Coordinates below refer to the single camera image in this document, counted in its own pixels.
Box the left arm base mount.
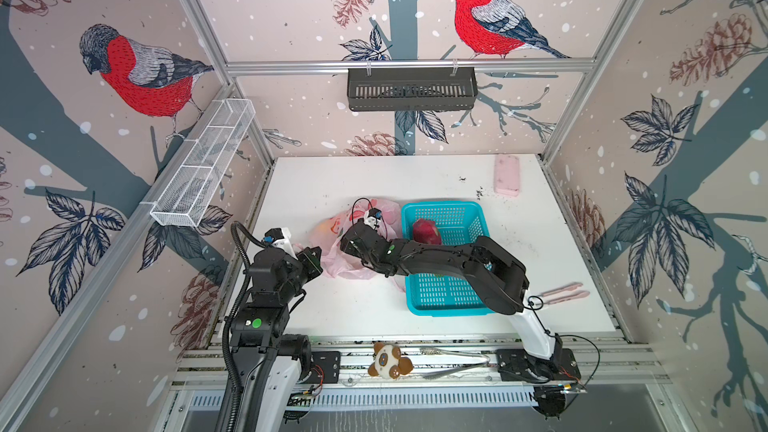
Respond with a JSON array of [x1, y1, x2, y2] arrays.
[[298, 351, 341, 385]]

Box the metal tongs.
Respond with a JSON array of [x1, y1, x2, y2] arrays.
[[420, 347, 491, 381]]

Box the black hanging wire basket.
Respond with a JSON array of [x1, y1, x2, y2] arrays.
[[347, 67, 478, 112]]

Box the brown white plush toy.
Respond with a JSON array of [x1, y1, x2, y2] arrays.
[[368, 342, 414, 380]]

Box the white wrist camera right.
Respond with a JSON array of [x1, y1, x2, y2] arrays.
[[363, 207, 383, 228]]

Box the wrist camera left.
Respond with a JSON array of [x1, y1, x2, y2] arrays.
[[262, 227, 294, 254]]

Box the red dragon fruit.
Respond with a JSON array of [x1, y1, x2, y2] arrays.
[[412, 218, 442, 245]]

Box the pink plastic bag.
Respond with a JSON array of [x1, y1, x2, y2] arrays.
[[309, 198, 402, 280]]

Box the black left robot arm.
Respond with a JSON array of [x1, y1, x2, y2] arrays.
[[215, 247, 322, 431]]

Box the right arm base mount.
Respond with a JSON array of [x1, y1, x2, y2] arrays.
[[495, 349, 582, 385]]

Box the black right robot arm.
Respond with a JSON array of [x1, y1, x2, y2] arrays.
[[340, 220, 564, 369]]

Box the pink white tweezers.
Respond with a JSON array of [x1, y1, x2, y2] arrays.
[[537, 282, 590, 306]]

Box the white wire mesh shelf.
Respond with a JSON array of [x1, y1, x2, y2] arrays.
[[150, 98, 255, 228]]

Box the horizontal aluminium frame bar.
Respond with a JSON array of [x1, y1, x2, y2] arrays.
[[225, 58, 596, 77]]

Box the teal plastic basket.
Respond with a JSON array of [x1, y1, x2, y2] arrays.
[[401, 201, 491, 317]]

